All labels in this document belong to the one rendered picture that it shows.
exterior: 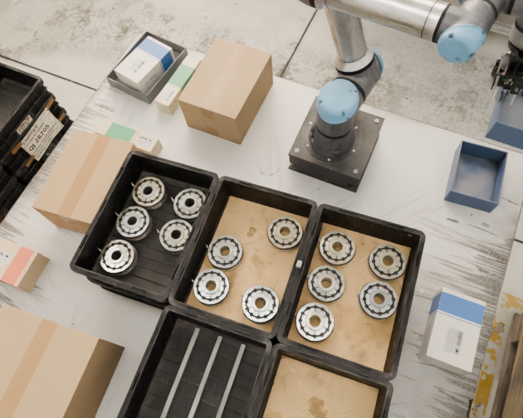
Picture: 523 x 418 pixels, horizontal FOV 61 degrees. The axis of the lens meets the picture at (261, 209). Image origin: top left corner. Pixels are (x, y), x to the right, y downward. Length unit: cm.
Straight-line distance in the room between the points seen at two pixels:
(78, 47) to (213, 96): 175
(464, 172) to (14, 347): 146
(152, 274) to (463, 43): 98
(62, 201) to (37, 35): 203
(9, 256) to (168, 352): 63
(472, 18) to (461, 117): 173
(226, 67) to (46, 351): 105
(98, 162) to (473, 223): 123
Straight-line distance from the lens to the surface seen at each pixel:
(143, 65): 181
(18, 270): 160
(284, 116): 169
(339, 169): 147
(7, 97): 241
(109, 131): 172
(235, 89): 158
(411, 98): 270
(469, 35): 97
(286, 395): 124
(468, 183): 165
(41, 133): 232
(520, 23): 111
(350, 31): 131
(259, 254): 131
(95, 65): 305
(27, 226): 174
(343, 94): 133
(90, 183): 151
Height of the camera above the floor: 207
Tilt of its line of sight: 66 degrees down
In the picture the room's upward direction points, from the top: 9 degrees counter-clockwise
